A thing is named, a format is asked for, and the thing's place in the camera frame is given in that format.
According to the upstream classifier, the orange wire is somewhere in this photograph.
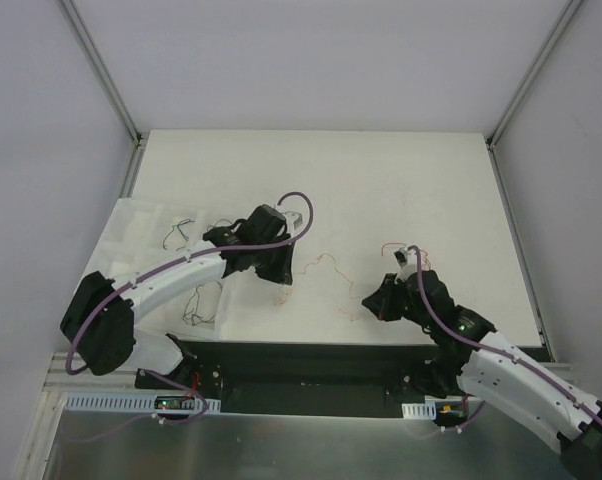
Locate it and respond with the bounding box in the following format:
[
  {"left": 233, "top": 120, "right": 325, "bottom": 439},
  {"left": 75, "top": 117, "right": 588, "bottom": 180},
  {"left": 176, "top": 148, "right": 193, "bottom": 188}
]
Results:
[{"left": 272, "top": 241, "right": 432, "bottom": 321}]

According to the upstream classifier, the black wire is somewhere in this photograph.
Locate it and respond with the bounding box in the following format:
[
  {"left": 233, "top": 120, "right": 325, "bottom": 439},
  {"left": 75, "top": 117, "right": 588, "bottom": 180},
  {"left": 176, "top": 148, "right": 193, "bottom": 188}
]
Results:
[{"left": 180, "top": 279, "right": 225, "bottom": 327}]

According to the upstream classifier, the blue wire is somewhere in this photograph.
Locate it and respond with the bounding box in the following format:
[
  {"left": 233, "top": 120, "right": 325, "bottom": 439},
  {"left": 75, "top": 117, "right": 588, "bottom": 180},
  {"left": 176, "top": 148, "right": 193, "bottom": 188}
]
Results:
[{"left": 160, "top": 217, "right": 197, "bottom": 251}]

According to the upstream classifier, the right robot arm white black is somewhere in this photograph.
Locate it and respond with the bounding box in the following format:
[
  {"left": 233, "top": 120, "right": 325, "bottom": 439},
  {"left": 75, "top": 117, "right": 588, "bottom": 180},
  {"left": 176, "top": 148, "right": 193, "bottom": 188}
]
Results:
[{"left": 361, "top": 271, "right": 602, "bottom": 479}]

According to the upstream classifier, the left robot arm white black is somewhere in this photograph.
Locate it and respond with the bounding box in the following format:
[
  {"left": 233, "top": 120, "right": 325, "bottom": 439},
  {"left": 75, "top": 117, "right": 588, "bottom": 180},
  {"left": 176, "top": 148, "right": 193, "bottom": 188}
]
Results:
[{"left": 60, "top": 204, "right": 313, "bottom": 389}]

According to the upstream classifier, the white compartment tray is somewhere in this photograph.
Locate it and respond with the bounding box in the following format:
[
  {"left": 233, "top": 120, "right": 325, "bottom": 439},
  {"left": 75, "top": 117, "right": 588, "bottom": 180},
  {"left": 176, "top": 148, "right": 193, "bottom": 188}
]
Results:
[{"left": 84, "top": 198, "right": 255, "bottom": 341}]

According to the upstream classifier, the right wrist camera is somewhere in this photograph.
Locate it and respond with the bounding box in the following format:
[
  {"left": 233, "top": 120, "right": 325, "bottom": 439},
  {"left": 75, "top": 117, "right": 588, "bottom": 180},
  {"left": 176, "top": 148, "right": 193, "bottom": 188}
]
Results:
[{"left": 394, "top": 246, "right": 418, "bottom": 270}]

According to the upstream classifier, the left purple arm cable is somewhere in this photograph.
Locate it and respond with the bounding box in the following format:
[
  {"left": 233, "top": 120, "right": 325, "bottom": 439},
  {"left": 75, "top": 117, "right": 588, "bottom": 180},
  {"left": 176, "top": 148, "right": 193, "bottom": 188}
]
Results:
[{"left": 64, "top": 190, "right": 316, "bottom": 426}]

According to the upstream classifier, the right white cable duct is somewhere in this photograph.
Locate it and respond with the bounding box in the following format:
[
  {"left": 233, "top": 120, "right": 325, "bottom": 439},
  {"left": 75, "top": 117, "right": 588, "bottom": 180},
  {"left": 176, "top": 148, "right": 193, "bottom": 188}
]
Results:
[{"left": 401, "top": 402, "right": 437, "bottom": 421}]

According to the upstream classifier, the white cable duct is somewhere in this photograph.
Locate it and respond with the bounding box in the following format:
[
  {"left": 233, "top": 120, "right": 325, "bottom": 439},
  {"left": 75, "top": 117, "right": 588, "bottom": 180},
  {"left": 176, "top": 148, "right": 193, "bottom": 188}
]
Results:
[
  {"left": 65, "top": 393, "right": 221, "bottom": 415},
  {"left": 401, "top": 402, "right": 437, "bottom": 421}
]

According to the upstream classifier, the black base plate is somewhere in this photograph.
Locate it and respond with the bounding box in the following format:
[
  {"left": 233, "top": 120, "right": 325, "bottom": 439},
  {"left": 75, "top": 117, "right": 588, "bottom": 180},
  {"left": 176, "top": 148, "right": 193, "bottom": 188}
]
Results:
[{"left": 134, "top": 341, "right": 488, "bottom": 414}]

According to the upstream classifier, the left white cable duct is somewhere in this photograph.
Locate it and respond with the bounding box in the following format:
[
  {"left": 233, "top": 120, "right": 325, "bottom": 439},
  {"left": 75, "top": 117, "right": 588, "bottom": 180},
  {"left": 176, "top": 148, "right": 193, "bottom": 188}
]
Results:
[{"left": 65, "top": 393, "right": 221, "bottom": 415}]

